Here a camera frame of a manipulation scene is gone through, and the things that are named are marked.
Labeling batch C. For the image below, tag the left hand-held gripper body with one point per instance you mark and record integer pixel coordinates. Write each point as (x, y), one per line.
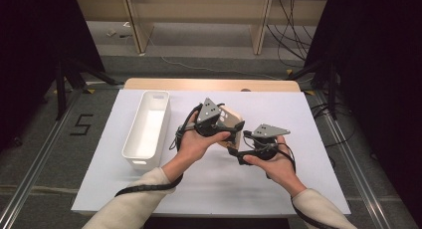
(208, 114)

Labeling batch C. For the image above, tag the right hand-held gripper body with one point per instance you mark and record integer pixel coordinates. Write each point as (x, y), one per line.
(268, 132)

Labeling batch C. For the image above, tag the small tan box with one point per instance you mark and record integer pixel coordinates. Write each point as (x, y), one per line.
(232, 117)

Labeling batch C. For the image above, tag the white plastic storage box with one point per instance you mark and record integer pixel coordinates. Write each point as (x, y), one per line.
(146, 132)

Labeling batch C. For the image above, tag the person's left hand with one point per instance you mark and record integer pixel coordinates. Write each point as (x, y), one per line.
(192, 147)

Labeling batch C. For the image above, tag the person's right hand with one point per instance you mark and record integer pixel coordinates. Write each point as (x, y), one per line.
(280, 167)

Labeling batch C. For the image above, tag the white table sheet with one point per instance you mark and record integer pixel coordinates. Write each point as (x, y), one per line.
(212, 189)

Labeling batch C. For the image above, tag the black metal stand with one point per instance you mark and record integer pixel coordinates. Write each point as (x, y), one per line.
(331, 89)
(60, 89)

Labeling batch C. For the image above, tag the beige wooden shelf unit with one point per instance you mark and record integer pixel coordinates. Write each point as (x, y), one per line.
(199, 10)

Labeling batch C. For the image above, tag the small white floor object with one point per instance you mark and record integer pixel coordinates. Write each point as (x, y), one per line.
(111, 32)

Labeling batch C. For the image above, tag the black curtain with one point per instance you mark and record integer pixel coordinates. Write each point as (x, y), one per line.
(33, 40)
(381, 56)

